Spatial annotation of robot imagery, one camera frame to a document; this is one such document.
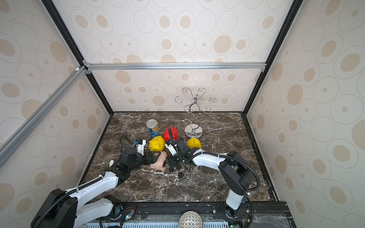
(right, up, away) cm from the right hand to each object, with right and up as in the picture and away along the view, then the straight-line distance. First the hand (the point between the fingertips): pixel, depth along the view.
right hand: (174, 157), depth 89 cm
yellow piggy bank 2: (-11, +8, +1) cm, 14 cm away
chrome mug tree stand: (+14, +16, +17) cm, 27 cm away
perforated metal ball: (+10, -27, -18) cm, 34 cm away
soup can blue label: (-16, +19, +8) cm, 26 cm away
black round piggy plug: (-2, -8, 0) cm, 8 cm away
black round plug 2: (+3, -7, 0) cm, 7 cm away
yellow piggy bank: (+12, +9, +1) cm, 15 cm away
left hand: (-8, +4, -6) cm, 11 cm away
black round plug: (+4, -10, -3) cm, 11 cm away
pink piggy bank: (-8, -3, -8) cm, 12 cm away
